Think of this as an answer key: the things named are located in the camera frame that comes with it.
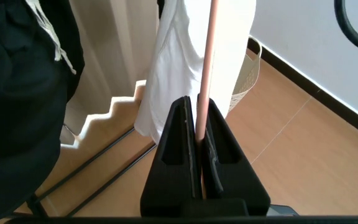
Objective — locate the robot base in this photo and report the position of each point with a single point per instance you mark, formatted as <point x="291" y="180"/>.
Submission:
<point x="283" y="211"/>

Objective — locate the white printed garment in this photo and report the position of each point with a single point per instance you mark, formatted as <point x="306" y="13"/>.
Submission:
<point x="172" y="62"/>

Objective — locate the beige curtain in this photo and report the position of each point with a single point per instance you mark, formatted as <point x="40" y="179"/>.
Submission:
<point x="110" y="46"/>

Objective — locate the pink clothes hanger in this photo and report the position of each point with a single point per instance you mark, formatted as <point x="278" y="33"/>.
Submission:
<point x="207" y="62"/>

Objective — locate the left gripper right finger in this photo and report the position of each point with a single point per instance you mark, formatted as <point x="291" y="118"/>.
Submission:
<point x="235" y="174"/>

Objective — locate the white laundry basket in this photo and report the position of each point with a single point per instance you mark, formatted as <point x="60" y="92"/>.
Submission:
<point x="247" y="77"/>

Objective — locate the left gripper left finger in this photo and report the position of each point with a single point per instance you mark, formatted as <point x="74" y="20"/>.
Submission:
<point x="169" y="177"/>

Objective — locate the black clothes rack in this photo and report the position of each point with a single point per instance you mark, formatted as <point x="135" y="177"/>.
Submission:
<point x="36" y="205"/>

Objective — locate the black garment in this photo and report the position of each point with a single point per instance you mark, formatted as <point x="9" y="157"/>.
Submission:
<point x="20" y="109"/>

